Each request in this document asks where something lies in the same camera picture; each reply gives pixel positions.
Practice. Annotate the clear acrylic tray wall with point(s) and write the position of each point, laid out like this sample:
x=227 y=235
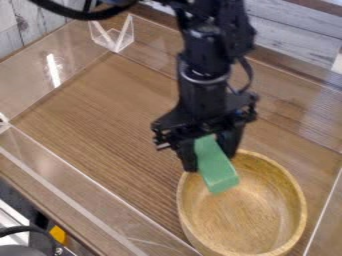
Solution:
x=86 y=228

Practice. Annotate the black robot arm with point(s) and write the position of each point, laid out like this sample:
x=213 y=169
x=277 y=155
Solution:
x=217 y=32

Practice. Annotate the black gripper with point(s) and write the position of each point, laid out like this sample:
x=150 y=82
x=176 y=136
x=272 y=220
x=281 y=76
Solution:
x=212 y=108

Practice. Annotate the brown wooden bowl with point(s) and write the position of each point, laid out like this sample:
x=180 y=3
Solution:
x=256 y=219

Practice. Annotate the yellow tag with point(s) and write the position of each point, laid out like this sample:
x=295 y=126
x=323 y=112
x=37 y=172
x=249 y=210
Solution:
x=60 y=235

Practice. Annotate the clear acrylic corner bracket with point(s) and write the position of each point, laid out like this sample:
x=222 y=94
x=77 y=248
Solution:
x=116 y=40

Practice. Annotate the green rectangular block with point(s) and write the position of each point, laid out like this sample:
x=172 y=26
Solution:
x=214 y=165

